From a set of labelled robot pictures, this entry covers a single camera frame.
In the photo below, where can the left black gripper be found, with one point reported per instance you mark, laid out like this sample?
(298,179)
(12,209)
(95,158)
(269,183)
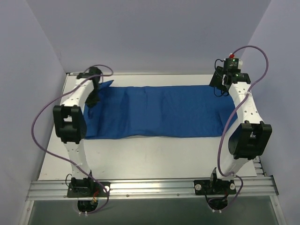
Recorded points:
(92,98)

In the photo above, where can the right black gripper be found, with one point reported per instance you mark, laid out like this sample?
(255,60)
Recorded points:
(217,78)

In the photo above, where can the blue surgical drape cloth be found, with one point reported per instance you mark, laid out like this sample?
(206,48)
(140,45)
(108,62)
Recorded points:
(172,111)

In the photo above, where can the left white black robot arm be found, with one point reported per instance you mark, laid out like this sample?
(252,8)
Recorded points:
(70,125)

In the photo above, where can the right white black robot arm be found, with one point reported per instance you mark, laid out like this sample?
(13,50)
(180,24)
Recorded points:
(245,135)

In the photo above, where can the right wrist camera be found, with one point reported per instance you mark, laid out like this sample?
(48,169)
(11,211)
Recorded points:
(232,63)

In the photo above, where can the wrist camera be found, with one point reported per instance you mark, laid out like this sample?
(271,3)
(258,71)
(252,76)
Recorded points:
(89,72)
(232,63)

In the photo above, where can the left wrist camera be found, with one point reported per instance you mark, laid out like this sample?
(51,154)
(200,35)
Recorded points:
(89,72)

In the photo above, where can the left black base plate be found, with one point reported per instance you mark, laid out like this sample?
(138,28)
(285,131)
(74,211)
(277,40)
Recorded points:
(81,190)

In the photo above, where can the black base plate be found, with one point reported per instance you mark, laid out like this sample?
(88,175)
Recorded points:
(220,187)
(81,190)

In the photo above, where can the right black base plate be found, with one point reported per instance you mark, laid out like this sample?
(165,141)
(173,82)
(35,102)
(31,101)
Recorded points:
(220,187)

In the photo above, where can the aluminium front rail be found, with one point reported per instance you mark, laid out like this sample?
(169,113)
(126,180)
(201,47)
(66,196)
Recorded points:
(148,189)

